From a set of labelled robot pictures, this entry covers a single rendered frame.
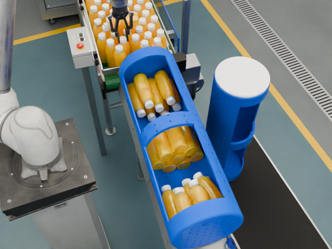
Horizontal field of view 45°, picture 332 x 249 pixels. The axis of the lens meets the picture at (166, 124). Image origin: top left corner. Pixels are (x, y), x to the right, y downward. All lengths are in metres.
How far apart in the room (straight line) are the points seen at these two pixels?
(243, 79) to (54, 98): 1.81
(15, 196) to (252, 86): 1.19
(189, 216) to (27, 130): 0.66
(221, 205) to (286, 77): 2.30
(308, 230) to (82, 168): 1.54
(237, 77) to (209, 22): 1.97
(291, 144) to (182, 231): 1.87
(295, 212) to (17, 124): 1.82
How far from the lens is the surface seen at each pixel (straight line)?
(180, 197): 1.53
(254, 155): 2.85
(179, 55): 2.17
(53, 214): 1.89
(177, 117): 1.60
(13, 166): 1.76
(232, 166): 2.76
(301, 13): 4.28
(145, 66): 1.96
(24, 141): 1.55
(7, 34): 1.57
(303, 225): 2.69
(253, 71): 2.09
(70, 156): 1.74
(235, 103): 2.01
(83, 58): 2.10
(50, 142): 1.58
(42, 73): 3.60
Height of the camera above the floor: 2.51
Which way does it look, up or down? 54 degrees down
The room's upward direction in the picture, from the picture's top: 1 degrees clockwise
